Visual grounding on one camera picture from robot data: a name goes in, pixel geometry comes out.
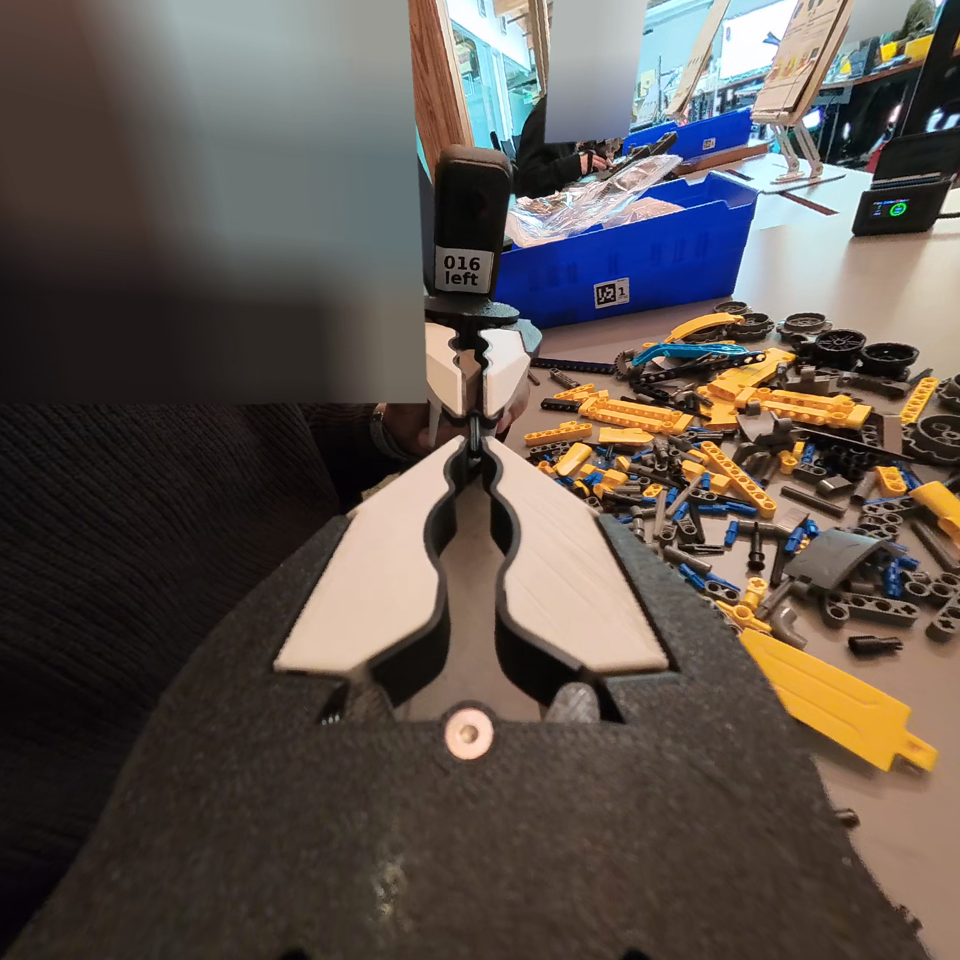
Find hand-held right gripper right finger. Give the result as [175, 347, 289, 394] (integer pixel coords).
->
[483, 437, 671, 708]

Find person's dark knit sweater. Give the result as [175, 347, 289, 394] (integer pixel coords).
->
[0, 402, 421, 939]

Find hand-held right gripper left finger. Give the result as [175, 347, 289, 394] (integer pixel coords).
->
[273, 435, 468, 704]

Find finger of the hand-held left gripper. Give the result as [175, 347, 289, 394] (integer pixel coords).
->
[425, 324, 481, 420]
[480, 330, 534, 423]

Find blue plastic bin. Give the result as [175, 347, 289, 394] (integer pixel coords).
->
[622, 107, 756, 161]
[495, 172, 760, 332]

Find grey curved panel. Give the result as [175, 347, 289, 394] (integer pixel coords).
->
[783, 528, 906, 596]

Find black wheel rim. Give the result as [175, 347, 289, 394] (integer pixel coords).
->
[861, 342, 921, 380]
[813, 328, 869, 370]

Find yellow arched panel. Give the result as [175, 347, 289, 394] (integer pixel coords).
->
[666, 312, 747, 345]

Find yellow curved panel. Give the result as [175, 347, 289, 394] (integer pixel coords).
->
[738, 625, 939, 776]

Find pile of toy building bricks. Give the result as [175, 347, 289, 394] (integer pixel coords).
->
[525, 300, 960, 655]

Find person's left hand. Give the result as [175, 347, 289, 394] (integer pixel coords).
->
[378, 386, 532, 459]

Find wooden book stand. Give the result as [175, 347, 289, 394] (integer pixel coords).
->
[750, 0, 857, 186]

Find clear plastic bags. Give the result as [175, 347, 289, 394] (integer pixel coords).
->
[506, 153, 711, 249]

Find black power bank with display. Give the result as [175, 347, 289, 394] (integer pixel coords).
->
[851, 131, 960, 238]

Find teal curved frame part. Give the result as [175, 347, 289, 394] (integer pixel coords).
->
[631, 340, 768, 371]

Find black monitor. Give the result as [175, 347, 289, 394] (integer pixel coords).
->
[900, 0, 960, 138]

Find wooden post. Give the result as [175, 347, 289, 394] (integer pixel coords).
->
[408, 0, 476, 178]

